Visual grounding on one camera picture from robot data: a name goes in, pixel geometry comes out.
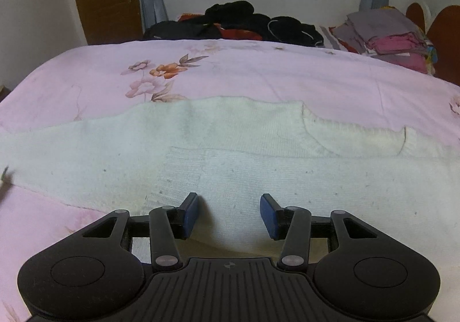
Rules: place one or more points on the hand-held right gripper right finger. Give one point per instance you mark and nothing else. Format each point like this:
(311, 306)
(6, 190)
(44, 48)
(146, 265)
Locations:
(270, 216)

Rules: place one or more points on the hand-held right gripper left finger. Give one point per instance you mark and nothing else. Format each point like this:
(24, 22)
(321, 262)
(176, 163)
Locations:
(189, 216)

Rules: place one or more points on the white knit sweater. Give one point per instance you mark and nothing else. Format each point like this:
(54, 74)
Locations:
(222, 164)

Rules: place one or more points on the pile of black clothes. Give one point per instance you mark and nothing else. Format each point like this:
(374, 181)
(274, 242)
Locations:
(248, 22)

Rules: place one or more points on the stack of folded clothes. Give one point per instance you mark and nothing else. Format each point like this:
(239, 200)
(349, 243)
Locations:
(388, 36)

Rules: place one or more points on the pink floral blanket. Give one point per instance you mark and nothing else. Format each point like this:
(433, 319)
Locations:
(251, 70)

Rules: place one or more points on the red cloth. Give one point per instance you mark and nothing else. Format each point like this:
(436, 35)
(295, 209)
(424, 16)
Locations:
(237, 34)

